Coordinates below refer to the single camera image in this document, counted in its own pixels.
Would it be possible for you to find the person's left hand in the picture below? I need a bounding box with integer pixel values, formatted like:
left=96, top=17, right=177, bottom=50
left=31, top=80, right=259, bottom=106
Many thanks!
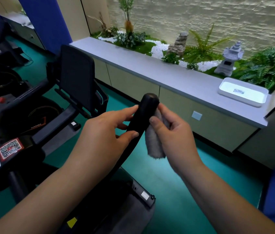
left=63, top=104, right=140, bottom=184

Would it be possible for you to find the person's right hand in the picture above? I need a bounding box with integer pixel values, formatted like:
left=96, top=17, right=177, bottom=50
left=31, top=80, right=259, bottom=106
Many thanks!
left=149, top=103, right=204, bottom=178

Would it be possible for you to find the grey cleaning cloth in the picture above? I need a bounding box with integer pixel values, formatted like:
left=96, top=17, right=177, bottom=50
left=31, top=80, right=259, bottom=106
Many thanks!
left=145, top=110, right=170, bottom=159

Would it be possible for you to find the white plastic tray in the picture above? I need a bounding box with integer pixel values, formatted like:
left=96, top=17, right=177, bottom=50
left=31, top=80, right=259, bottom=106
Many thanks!
left=217, top=77, right=269, bottom=108

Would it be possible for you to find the person's right forearm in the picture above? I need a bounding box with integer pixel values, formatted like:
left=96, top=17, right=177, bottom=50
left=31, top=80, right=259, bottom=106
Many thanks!
left=181, top=164, right=275, bottom=234

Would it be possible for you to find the black tablet holder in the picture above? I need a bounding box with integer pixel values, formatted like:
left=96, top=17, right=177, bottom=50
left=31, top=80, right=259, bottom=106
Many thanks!
left=46, top=44, right=109, bottom=119

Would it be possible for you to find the grey stone pagoda lantern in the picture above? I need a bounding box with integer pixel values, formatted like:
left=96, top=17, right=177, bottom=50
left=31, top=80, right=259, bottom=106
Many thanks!
left=213, top=41, right=245, bottom=77

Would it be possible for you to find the white pebble path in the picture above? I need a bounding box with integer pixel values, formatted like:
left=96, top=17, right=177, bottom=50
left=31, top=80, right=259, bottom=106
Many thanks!
left=98, top=30, right=222, bottom=72

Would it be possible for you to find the light green fern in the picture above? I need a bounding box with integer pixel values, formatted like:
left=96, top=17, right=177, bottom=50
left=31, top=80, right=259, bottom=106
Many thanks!
left=182, top=24, right=233, bottom=64

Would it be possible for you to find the grey stacked rock sculpture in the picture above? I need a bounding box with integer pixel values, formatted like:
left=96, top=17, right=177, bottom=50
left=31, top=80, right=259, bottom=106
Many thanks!
left=166, top=31, right=189, bottom=58

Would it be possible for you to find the green moss bed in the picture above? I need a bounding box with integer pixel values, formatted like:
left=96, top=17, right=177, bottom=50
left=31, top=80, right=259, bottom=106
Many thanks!
left=90, top=31, right=240, bottom=80

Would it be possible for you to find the variegated leaf plant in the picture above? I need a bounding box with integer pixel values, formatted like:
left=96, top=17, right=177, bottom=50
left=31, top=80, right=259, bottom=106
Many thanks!
left=114, top=31, right=147, bottom=48

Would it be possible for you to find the low green leafy plant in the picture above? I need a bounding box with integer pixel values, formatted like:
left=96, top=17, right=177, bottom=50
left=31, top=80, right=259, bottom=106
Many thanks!
left=101, top=26, right=119, bottom=38

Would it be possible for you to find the large dark green fern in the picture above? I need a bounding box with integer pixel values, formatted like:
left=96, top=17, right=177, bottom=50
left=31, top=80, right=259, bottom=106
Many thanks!
left=232, top=46, right=275, bottom=93

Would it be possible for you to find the dry brown branch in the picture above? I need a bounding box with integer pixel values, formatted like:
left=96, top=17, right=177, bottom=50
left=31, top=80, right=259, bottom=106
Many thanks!
left=88, top=12, right=111, bottom=34

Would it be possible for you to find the tall plant with orange tuft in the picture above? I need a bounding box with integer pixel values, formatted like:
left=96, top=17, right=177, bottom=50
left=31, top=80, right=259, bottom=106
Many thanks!
left=117, top=0, right=136, bottom=34

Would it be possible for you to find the white wall outlet plate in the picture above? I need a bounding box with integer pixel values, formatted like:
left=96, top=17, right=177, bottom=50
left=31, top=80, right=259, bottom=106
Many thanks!
left=191, top=110, right=203, bottom=121

